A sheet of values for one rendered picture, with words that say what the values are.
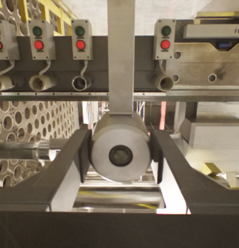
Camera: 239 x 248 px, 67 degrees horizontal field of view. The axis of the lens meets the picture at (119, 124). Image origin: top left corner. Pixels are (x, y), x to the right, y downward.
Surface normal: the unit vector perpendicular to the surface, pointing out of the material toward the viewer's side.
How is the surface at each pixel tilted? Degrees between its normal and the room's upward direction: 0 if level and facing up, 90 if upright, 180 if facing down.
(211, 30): 90
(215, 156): 68
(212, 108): 90
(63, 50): 90
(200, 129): 90
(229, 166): 81
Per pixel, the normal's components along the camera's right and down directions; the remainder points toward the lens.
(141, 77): -0.02, 0.30
